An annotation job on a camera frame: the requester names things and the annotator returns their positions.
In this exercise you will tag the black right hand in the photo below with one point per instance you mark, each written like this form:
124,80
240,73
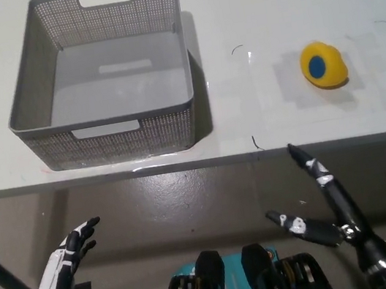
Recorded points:
354,225

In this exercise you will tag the white and black left hand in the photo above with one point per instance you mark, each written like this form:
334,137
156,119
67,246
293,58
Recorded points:
56,271

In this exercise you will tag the grey perforated plastic basket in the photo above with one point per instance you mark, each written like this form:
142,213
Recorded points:
118,138

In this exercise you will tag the grey tape patch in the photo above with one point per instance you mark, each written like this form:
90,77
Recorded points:
292,92

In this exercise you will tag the black and teal robot body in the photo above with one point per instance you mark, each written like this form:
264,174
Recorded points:
207,275

